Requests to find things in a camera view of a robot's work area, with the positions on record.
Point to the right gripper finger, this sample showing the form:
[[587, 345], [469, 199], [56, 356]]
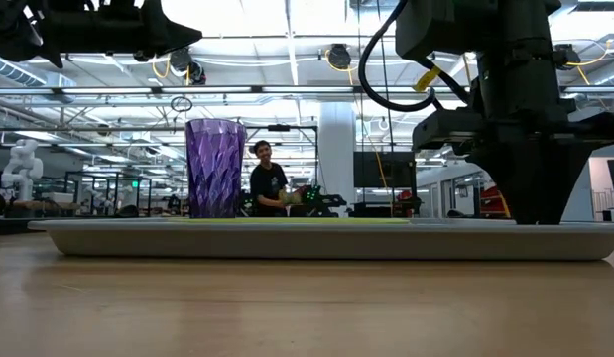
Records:
[[559, 178], [515, 178]]

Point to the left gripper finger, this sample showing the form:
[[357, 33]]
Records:
[[162, 37]]

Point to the purple faceted plastic cup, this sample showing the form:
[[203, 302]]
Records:
[[214, 168]]

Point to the grey plastic tray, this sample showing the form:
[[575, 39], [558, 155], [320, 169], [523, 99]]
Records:
[[311, 243]]

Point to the lime green round plate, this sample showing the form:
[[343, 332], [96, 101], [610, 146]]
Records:
[[296, 220]]

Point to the red storage bin rack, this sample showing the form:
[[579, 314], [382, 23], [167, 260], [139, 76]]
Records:
[[492, 203]]

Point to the large black display screen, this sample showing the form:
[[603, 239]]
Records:
[[385, 169]]

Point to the white robot figure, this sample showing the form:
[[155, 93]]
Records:
[[21, 168]]

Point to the white pillar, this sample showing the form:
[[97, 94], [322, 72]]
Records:
[[337, 158]]

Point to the person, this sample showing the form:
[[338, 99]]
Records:
[[268, 183]]

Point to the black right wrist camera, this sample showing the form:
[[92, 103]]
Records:
[[435, 27]]

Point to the black gantry frame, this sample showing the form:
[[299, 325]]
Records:
[[279, 127]]

